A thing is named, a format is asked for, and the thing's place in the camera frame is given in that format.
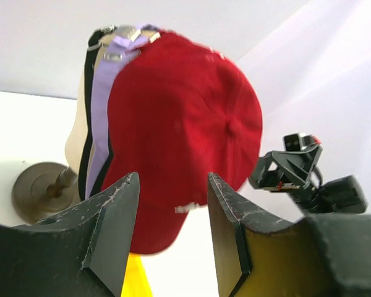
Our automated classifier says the cream mannequin head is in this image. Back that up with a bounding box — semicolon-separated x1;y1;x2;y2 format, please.
65;71;89;174

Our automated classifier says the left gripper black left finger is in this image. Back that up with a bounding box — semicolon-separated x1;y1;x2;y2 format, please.
0;173;140;297

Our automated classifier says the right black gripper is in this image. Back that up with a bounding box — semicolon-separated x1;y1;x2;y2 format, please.
249;145;328;213

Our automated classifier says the dark wooden mannequin stand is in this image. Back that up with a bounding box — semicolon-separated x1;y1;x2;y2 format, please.
11;162;80;224

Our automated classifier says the purple LA cap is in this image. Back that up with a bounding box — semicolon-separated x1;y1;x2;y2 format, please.
79;24;160;199

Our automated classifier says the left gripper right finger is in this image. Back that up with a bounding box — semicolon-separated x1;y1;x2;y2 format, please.
207;173;371;297

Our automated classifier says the yellow plastic tray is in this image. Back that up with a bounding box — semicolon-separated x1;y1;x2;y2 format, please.
121;253;153;297

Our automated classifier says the black R sport cap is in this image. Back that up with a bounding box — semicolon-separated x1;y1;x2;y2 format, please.
77;26;118;202

